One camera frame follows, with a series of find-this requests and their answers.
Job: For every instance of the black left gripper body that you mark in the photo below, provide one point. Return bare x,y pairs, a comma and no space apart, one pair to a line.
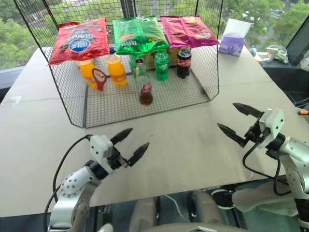
118,160

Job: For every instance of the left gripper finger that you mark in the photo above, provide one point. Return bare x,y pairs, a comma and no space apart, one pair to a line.
122,135
140,151

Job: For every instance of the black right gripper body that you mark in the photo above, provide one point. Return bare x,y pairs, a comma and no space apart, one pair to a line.
254,134

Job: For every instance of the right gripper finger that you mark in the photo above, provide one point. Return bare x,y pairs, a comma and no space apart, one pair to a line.
248,110
231,133

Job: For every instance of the clear glass bottle brown drink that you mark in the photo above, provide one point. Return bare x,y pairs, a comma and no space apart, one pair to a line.
145,94

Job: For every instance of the red bottle opener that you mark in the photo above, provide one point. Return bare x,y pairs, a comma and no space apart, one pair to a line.
100,84

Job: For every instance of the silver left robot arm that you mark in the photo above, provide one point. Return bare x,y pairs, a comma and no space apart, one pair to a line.
72,188

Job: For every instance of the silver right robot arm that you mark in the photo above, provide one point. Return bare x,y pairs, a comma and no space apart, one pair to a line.
295,164

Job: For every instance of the orange soda plastic bottle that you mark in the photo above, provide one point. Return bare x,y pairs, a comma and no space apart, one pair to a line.
87,72
117,72

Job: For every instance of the dark cola plastic bottle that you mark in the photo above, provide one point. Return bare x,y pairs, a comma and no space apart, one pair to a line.
184,62

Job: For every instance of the orange pen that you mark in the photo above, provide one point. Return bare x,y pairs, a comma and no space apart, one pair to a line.
303,112

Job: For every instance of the grey rounded leg shape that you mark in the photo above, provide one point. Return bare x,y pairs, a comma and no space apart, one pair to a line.
142,215
205,207

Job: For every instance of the small blue toy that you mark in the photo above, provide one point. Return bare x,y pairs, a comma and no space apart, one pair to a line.
253,50

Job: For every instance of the white green plush toy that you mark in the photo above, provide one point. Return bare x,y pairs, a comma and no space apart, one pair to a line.
277,53

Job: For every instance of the purple tissue box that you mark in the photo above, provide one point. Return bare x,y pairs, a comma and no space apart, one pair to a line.
230,47

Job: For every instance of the black shoe white sole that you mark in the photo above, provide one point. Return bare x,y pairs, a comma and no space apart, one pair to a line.
220,199

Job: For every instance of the magenta chip bag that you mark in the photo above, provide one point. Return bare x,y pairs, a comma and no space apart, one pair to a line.
188,31

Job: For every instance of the green chip bag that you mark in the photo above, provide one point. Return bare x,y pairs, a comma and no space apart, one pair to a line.
137,33

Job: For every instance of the red chip bag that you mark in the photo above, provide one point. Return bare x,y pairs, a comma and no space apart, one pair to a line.
79,41

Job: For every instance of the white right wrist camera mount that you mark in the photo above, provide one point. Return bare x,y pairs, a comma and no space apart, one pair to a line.
274,123

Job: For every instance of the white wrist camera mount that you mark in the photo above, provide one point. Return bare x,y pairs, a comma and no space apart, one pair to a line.
274,123
100,147

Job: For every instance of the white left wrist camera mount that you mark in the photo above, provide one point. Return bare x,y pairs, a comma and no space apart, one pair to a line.
100,147

